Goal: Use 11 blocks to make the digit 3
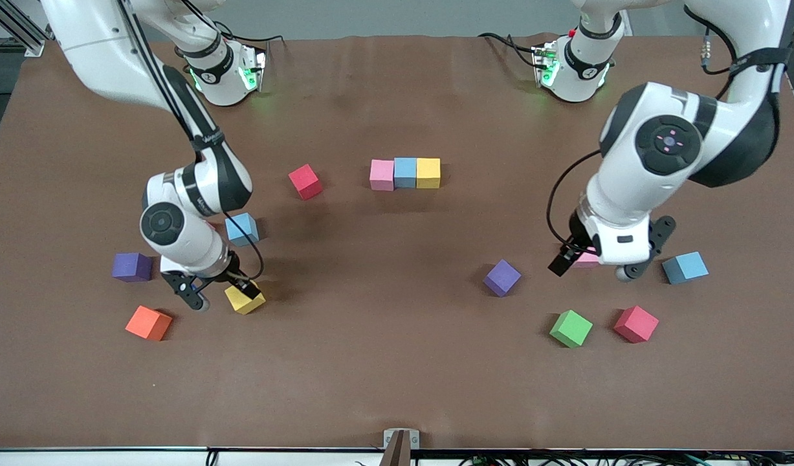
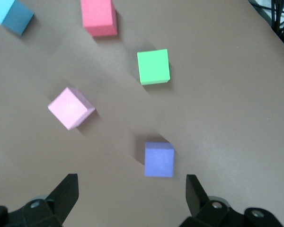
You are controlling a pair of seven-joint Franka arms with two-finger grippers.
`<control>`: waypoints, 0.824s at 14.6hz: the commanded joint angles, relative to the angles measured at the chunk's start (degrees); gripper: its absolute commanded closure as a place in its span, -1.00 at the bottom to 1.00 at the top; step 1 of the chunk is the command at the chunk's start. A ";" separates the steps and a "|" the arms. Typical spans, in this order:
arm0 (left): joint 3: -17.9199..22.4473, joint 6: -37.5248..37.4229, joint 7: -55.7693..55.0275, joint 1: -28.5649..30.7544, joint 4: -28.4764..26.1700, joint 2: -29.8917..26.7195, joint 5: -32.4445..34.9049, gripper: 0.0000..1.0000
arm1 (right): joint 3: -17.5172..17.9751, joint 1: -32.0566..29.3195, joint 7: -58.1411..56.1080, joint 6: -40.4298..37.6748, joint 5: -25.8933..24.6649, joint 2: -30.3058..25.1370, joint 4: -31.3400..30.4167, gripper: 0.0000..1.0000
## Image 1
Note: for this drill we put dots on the yellow foam cube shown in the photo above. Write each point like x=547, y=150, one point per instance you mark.
x=241, y=303
x=428, y=172

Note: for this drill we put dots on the pink foam cube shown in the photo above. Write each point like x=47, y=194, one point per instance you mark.
x=382, y=175
x=589, y=261

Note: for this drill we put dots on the blue foam cube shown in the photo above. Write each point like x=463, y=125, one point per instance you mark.
x=405, y=171
x=242, y=230
x=686, y=266

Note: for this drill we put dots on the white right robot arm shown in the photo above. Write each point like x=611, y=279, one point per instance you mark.
x=99, y=52

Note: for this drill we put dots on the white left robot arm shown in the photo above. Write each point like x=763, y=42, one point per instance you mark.
x=746, y=32

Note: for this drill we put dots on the purple foam cube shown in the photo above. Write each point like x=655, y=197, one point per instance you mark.
x=502, y=276
x=130, y=266

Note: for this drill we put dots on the green foam cube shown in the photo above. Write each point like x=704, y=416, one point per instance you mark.
x=571, y=328

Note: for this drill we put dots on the orange foam cube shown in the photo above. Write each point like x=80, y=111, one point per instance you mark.
x=147, y=322

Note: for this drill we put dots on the red foam cube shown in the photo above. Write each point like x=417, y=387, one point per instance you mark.
x=636, y=323
x=304, y=181

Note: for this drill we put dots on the brown table cover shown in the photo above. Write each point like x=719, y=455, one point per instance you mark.
x=396, y=388

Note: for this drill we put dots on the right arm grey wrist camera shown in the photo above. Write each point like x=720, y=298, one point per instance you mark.
x=188, y=294

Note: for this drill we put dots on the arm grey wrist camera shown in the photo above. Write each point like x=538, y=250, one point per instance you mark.
x=188, y=294
x=662, y=236

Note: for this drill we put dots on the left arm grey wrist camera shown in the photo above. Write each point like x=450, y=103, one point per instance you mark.
x=662, y=236

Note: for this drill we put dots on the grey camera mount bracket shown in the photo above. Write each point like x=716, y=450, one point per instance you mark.
x=401, y=446

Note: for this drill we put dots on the aluminium frame post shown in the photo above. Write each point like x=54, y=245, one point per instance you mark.
x=31, y=45

